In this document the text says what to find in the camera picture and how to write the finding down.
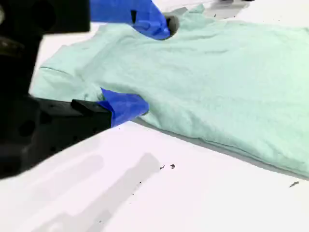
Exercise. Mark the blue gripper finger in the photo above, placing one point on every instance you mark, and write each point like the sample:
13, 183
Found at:
125, 106
144, 19

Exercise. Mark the pale green T-shirt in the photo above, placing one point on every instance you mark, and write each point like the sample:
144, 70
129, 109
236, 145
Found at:
193, 84

